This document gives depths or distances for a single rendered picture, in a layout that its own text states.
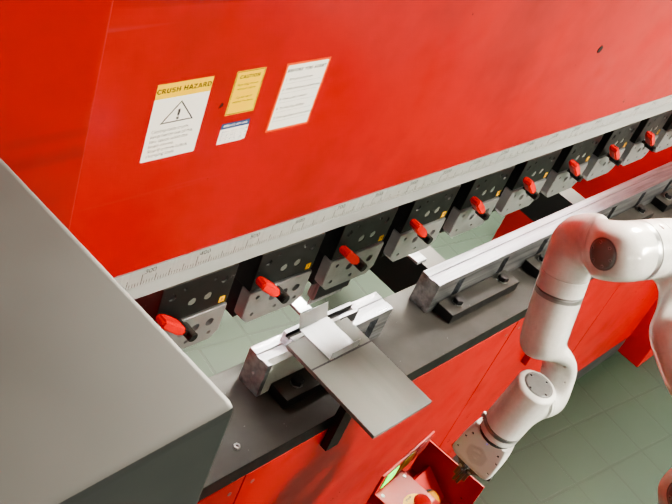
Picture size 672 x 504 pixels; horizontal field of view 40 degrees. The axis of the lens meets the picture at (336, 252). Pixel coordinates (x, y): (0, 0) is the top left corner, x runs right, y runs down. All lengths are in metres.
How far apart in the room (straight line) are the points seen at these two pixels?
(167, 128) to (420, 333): 1.21
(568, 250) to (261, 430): 0.70
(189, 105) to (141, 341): 0.73
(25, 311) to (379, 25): 0.96
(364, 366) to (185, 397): 1.47
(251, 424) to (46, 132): 1.22
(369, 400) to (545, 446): 1.73
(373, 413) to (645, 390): 2.34
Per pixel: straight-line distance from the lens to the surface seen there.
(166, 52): 1.09
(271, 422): 1.90
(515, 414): 1.84
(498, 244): 2.49
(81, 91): 0.74
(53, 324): 0.47
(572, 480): 3.47
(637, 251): 1.52
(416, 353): 2.19
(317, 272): 1.73
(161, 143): 1.18
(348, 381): 1.86
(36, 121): 0.74
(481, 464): 1.96
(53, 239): 0.51
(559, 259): 1.69
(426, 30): 1.45
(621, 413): 3.86
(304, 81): 1.30
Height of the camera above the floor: 2.28
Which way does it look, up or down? 37 degrees down
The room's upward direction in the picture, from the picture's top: 23 degrees clockwise
